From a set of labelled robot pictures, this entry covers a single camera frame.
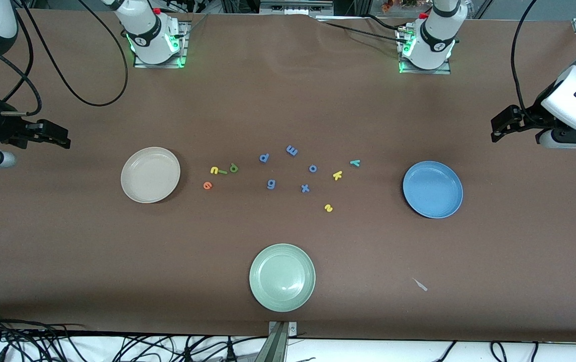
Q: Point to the brown table cover sheet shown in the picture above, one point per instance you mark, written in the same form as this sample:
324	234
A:
67	251

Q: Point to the blue foam letter m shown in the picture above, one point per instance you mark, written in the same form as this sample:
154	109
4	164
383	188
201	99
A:
291	150

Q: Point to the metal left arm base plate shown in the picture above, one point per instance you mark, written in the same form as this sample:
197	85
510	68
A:
444	70

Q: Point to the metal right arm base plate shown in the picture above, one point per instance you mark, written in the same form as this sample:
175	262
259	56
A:
184	50

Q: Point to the blue foam letter g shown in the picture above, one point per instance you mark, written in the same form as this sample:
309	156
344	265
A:
269	184

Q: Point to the pale green plate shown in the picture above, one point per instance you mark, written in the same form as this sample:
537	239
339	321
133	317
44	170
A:
282	277

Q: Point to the aluminium frame structure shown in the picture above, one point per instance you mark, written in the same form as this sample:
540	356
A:
293	6

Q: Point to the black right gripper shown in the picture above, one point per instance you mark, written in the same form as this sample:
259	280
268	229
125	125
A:
2	129

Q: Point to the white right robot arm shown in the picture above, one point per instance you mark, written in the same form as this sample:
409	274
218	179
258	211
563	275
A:
150	35

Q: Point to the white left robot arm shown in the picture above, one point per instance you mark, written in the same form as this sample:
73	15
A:
436	35

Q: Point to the aluminium profile beam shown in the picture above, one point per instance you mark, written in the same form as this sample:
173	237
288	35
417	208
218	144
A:
278	347

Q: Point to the blue plate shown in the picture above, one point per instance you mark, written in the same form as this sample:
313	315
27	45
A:
433	189

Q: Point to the small white tape scrap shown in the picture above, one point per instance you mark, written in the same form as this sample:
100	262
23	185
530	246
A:
421	285

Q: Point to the orange object behind table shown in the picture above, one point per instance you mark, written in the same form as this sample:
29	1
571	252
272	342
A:
401	4

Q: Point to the blue foam letter p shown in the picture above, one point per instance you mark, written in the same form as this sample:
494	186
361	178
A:
262	157

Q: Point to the beige brown plate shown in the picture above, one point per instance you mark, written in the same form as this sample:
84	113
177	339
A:
150	175

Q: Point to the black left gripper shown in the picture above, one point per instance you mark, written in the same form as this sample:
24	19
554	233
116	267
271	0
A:
530	116

